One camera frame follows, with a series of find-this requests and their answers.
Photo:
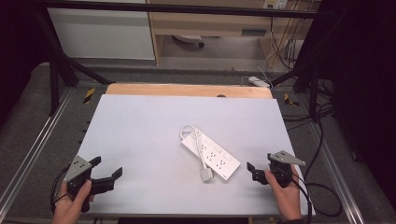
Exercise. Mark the chair base with caster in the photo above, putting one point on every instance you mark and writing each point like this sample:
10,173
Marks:
190,39

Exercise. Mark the white floor power strip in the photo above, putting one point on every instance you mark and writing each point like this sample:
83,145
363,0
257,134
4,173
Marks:
259,81

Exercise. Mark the person's right hand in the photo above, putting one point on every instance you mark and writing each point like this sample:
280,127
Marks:
288,200

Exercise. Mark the aluminium rail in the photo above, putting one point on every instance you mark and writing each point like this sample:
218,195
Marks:
34,146
334,174

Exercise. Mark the white cabinet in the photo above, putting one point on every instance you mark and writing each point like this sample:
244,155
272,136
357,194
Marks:
102,34

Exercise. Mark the black metal frame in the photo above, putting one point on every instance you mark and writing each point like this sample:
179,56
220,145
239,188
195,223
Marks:
186,10

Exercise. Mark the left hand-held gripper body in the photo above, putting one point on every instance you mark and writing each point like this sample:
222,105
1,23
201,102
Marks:
77,169

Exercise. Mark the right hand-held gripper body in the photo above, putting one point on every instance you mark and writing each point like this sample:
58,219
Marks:
281,172

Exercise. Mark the wooden table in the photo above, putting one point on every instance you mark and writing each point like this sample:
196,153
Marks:
186,90

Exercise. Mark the person's left hand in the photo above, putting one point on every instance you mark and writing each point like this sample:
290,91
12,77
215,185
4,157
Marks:
70,207

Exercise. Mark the white wall socket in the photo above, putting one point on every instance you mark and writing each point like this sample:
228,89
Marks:
275,3

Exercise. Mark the white table mat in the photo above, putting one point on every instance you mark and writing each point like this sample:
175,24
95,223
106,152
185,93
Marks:
149,149

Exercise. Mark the wooden desk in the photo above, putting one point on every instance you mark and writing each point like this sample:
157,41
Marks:
211,23

